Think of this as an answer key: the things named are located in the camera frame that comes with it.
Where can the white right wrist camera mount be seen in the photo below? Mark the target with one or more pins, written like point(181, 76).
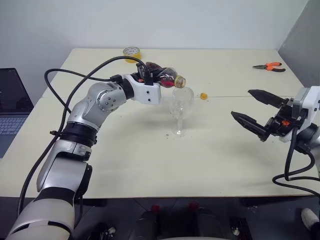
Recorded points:
point(312, 100)

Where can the dark laptop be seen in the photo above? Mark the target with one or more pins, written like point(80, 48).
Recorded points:
point(12, 100)

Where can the yellow tape roll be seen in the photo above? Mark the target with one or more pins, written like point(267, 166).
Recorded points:
point(131, 51)

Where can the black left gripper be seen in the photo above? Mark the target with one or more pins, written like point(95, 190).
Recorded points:
point(137, 76)

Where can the orange black pliers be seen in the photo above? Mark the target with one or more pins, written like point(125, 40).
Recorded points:
point(272, 66)

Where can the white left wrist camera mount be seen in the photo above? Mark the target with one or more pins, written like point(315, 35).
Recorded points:
point(150, 93)

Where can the small dark plastic bottle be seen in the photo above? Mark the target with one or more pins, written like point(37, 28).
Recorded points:
point(167, 75)

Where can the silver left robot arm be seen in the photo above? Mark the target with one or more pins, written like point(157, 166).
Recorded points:
point(105, 100)

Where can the dark rounded shape red top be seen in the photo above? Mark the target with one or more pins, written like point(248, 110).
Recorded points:
point(205, 222)
point(147, 225)

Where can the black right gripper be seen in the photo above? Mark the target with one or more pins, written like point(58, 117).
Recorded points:
point(282, 122)

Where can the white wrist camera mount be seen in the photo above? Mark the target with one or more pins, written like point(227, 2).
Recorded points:
point(312, 100)
point(150, 93)

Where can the white shoe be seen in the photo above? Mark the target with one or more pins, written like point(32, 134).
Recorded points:
point(310, 218)

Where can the clear wine glass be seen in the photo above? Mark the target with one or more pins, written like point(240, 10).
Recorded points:
point(182, 100)

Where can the yellow bottle cap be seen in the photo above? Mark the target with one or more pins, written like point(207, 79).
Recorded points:
point(204, 96)

